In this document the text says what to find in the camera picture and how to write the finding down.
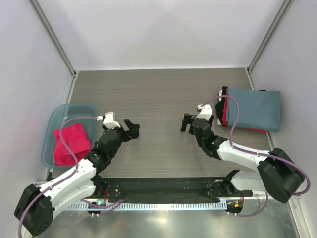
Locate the pink t shirt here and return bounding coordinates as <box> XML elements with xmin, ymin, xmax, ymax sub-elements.
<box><xmin>53</xmin><ymin>123</ymin><xmax>92</xmax><ymax>166</ymax></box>

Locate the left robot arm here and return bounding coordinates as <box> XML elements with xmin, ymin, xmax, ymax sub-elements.
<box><xmin>14</xmin><ymin>117</ymin><xmax>140</xmax><ymax>238</ymax></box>

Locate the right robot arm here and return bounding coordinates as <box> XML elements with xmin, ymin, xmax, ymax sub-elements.
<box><xmin>180</xmin><ymin>114</ymin><xmax>305</xmax><ymax>203</ymax></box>

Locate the folded black t shirt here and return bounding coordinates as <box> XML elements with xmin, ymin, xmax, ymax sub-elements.
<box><xmin>215</xmin><ymin>86</ymin><xmax>228</xmax><ymax>125</ymax></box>

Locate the folded white t shirt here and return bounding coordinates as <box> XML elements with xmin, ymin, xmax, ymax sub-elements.
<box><xmin>217</xmin><ymin>89</ymin><xmax>222</xmax><ymax>125</ymax></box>

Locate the clear blue plastic bin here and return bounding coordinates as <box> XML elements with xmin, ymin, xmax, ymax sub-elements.
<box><xmin>41</xmin><ymin>103</ymin><xmax>98</xmax><ymax>169</ymax></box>

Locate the folded grey-blue t shirt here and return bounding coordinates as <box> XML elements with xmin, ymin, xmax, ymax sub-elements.
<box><xmin>227</xmin><ymin>87</ymin><xmax>281</xmax><ymax>132</ymax></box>

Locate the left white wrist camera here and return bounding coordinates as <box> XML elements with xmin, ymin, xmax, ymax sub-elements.
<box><xmin>97</xmin><ymin>112</ymin><xmax>121</xmax><ymax>129</ymax></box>

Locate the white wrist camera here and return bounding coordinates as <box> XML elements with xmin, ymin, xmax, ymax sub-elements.
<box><xmin>196</xmin><ymin>104</ymin><xmax>213</xmax><ymax>121</ymax></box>
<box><xmin>97</xmin><ymin>112</ymin><xmax>121</xmax><ymax>129</ymax></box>

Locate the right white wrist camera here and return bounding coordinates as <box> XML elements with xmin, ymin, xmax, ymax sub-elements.
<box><xmin>196</xmin><ymin>104</ymin><xmax>213</xmax><ymax>121</ymax></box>

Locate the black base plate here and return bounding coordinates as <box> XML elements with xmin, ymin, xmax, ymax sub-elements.
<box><xmin>89</xmin><ymin>177</ymin><xmax>253</xmax><ymax>204</ymax></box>

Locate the slotted cable duct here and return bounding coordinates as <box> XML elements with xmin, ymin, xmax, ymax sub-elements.
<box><xmin>67</xmin><ymin>200</ymin><xmax>227</xmax><ymax>212</ymax></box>

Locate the left aluminium frame post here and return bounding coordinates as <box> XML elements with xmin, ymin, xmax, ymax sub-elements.
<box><xmin>29</xmin><ymin>0</ymin><xmax>78</xmax><ymax>77</ymax></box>

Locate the aluminium frame post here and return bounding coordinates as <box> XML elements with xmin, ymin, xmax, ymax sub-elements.
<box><xmin>29</xmin><ymin>0</ymin><xmax>78</xmax><ymax>77</ymax></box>
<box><xmin>246</xmin><ymin>0</ymin><xmax>295</xmax><ymax>74</ymax></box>

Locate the right aluminium frame post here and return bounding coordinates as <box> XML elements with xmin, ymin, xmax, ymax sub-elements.
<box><xmin>246</xmin><ymin>0</ymin><xmax>295</xmax><ymax>74</ymax></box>

